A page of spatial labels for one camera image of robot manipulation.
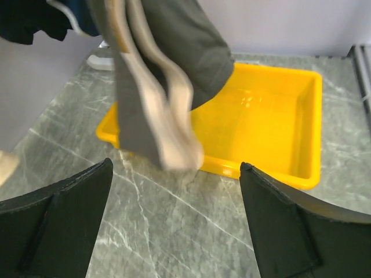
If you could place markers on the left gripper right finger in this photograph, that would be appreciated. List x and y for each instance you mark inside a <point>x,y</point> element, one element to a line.
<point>297,235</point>

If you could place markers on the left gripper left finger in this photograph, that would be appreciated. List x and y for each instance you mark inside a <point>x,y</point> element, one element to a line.
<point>51,232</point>

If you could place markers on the brown beige underwear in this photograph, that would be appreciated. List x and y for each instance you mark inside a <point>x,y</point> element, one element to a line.
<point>168,60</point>

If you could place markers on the beige underwear on hanger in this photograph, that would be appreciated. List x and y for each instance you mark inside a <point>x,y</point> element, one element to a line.
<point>8,164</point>

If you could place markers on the black beige-waistband underwear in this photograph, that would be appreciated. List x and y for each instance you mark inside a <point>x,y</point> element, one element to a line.
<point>20,20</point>

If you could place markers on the navy blue underwear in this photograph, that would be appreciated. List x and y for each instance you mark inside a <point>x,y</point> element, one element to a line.
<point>78,13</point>

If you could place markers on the yellow plastic tray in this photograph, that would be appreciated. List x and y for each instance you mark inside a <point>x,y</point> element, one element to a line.
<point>269,117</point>

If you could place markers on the aluminium mounting rail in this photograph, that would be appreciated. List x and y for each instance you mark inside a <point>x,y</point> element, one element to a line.
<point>360,55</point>

